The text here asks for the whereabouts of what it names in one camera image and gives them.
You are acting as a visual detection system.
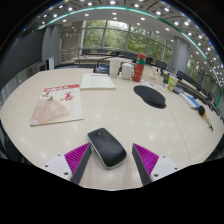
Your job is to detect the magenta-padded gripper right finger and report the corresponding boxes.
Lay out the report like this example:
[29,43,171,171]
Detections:
[131,143,181,187]

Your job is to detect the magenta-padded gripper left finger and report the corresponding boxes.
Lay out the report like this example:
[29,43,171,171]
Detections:
[42,142,93,186]

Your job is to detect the black computer mouse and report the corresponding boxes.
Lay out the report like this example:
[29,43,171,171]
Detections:
[87,127,128,170]

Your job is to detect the black mouse pad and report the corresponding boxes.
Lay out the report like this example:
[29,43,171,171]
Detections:
[133,85,167,110]

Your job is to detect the magazine with fan print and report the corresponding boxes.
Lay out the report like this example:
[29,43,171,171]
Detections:
[29,83,85,127]

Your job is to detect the blue and white book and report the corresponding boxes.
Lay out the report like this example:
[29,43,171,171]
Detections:
[179,92,202,110]

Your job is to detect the yellow and black microphone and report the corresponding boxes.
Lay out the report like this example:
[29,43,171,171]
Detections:
[198,104,214,132]

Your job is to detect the white paper booklet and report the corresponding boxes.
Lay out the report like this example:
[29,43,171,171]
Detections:
[79,73,117,91]

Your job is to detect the green printed paper cup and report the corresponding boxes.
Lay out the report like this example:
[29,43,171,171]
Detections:
[167,74,179,92]

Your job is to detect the white organizer box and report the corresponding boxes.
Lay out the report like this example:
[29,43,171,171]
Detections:
[143,64,164,85]

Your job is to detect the red bottle with green band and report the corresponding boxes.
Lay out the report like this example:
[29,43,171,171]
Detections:
[132,53,147,83]

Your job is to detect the white lidded mug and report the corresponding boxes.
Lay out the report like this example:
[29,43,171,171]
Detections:
[120,62,135,81]

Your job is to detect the dark office chairs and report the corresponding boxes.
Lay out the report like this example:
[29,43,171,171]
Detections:
[81,48,211,89]

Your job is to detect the stack of white paper cups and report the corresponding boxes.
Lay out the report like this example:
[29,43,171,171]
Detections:
[108,58,122,79]

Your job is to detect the grey box cabinet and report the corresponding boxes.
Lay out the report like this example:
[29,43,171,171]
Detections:
[26,61,48,78]

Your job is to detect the white standing appliance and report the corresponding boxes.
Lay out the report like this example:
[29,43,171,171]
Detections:
[46,57,55,71]

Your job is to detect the ceiling lights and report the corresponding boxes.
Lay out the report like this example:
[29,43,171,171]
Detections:
[33,0,224,78]

